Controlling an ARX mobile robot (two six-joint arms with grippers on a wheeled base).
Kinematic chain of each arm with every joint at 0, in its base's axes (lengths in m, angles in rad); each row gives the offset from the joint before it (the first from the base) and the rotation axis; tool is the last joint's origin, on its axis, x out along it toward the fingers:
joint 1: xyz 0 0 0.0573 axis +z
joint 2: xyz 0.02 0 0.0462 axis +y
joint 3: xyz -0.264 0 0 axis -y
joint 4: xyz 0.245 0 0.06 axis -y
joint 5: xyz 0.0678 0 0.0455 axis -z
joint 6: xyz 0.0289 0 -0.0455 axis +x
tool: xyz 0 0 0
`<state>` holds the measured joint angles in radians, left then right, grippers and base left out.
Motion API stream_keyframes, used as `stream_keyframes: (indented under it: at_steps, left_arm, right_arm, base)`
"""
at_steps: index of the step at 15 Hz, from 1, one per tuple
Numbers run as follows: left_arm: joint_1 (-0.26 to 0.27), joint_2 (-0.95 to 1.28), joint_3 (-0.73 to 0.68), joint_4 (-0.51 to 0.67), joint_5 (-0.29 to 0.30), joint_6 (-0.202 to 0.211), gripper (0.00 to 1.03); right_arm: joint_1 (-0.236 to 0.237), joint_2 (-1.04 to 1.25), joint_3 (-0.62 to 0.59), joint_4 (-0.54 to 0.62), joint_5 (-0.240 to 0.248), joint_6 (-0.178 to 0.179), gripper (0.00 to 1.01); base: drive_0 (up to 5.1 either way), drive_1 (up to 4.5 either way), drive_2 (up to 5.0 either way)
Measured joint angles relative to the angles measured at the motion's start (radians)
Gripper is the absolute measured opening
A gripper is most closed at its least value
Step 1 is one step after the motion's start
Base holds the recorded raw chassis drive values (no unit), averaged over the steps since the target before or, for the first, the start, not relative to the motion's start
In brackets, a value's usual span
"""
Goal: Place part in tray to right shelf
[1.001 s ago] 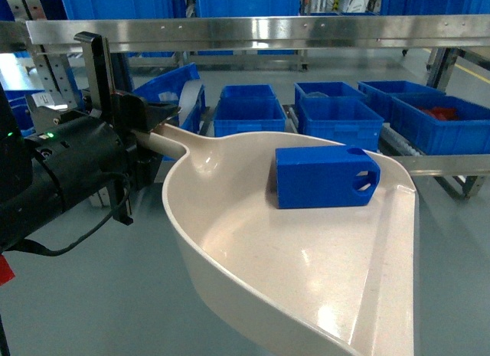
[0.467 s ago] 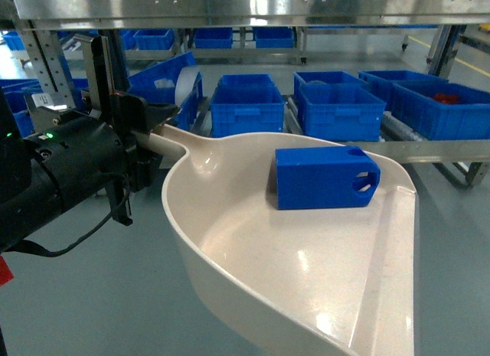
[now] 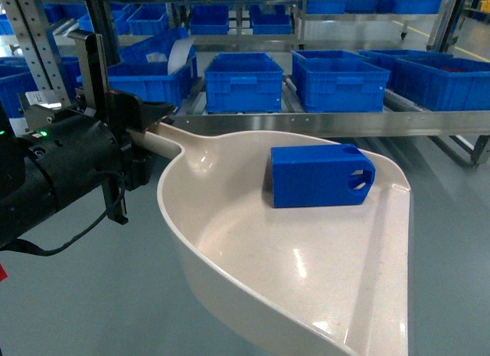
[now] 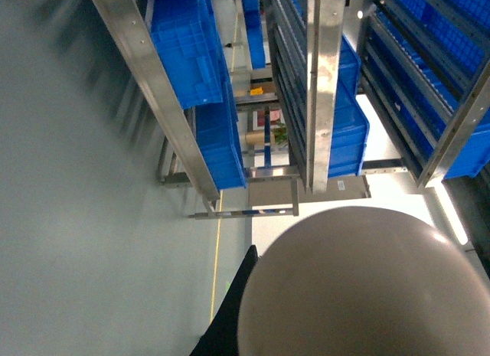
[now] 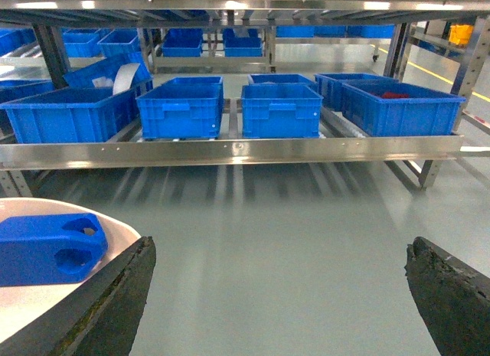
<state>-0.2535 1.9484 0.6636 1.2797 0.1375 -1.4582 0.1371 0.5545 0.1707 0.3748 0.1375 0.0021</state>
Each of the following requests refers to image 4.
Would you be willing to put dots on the beige plastic dustpan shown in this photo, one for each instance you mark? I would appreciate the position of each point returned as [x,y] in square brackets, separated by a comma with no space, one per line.
[363,281]

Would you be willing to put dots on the green potted plant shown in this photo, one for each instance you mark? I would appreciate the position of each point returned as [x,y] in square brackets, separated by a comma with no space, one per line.
[277,136]

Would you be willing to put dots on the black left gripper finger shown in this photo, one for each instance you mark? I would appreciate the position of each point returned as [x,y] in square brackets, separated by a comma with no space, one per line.
[220,337]

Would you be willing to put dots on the steel shelf rack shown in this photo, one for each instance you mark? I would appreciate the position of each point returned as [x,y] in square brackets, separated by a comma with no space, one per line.
[416,97]

